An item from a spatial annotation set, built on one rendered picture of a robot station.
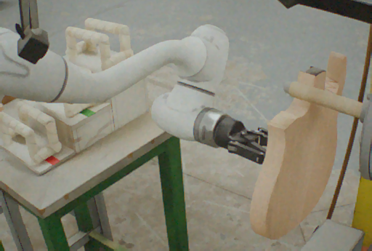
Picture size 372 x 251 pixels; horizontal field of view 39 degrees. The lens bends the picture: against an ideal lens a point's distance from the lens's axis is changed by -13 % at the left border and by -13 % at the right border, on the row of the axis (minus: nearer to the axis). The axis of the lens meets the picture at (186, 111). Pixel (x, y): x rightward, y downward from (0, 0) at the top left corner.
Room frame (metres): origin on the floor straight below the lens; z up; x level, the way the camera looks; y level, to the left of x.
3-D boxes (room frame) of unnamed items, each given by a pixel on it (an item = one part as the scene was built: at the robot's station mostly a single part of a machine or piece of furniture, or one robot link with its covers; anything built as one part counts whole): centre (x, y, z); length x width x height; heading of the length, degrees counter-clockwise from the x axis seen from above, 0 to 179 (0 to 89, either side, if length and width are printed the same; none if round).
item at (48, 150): (1.35, 0.40, 0.96); 0.11 x 0.03 x 0.03; 138
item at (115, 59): (1.58, 0.18, 1.12); 0.11 x 0.03 x 0.03; 138
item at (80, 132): (1.53, 0.36, 0.98); 0.27 x 0.16 x 0.09; 48
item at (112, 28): (1.68, 0.23, 1.20); 0.20 x 0.03 x 0.03; 47
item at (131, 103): (1.64, 0.26, 1.02); 0.27 x 0.15 x 0.17; 48
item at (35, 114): (1.44, 0.44, 1.04); 0.20 x 0.03 x 0.03; 47
